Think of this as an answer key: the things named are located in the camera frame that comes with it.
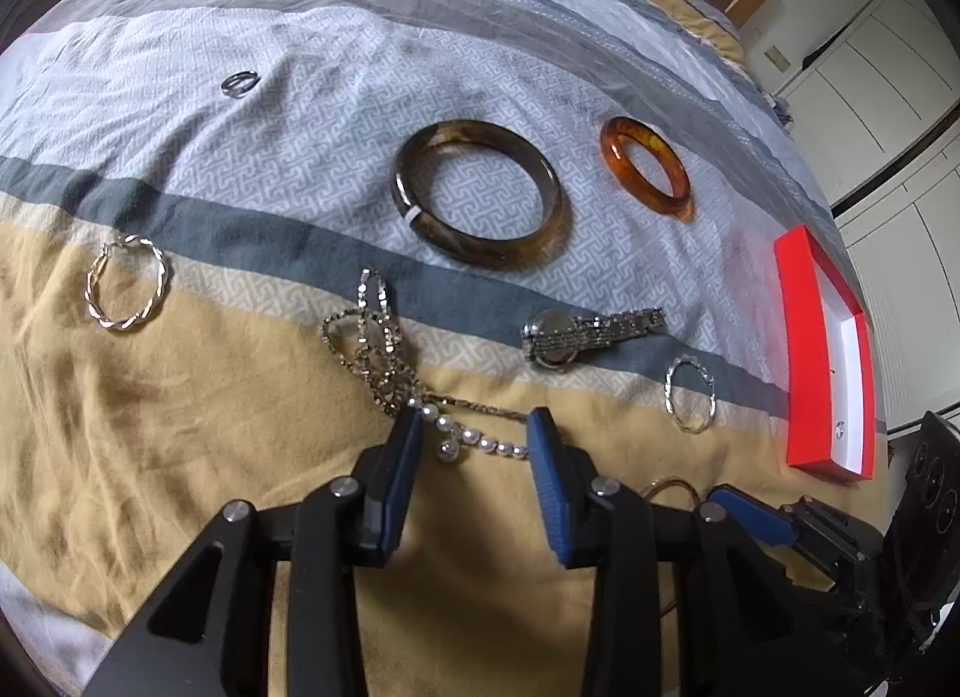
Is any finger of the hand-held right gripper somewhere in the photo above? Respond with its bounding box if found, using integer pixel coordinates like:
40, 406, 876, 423
709, 485, 878, 589

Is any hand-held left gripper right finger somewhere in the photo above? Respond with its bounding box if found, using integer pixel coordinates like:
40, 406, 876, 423
525, 408, 848, 697

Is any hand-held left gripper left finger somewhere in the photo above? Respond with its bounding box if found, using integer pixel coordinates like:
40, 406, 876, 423
82, 408, 425, 697

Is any pearl bead bracelet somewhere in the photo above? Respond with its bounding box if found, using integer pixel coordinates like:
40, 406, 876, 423
409, 400, 533, 462

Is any thin metal bangle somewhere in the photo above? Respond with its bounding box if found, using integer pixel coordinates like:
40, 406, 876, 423
641, 475, 710, 619

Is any twisted silver hoop earring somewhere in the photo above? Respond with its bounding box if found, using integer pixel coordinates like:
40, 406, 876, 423
84, 235, 170, 333
664, 355, 716, 434

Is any silver chain necklace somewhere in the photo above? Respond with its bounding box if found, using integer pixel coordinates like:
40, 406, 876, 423
321, 268, 530, 422

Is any silver wristwatch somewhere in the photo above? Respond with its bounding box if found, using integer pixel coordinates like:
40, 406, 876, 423
521, 307, 667, 372

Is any red jewelry box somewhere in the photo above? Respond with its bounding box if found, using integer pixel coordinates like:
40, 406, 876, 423
774, 224, 877, 482

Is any dark brown bangle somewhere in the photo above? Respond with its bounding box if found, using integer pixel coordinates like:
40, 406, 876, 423
391, 119, 572, 272

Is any amber bangle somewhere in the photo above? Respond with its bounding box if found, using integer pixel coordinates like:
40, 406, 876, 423
599, 116, 692, 222

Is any bed with striped cover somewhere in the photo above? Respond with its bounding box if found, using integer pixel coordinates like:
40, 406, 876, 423
0, 0, 893, 697

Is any white wardrobe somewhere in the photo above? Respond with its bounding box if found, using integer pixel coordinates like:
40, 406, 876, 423
772, 0, 960, 435

